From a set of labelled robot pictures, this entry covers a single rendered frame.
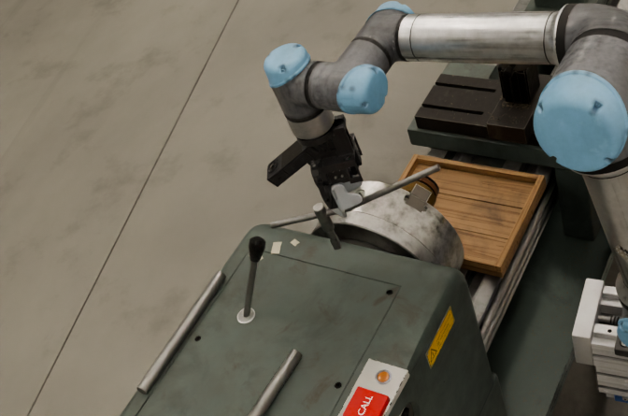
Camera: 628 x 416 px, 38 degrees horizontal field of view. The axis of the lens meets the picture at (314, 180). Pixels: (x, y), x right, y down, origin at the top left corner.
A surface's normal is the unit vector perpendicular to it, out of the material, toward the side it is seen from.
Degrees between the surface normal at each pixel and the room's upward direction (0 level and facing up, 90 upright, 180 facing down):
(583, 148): 83
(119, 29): 0
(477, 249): 0
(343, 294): 0
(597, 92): 22
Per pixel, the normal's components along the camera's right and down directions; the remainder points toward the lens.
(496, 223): -0.28, -0.69
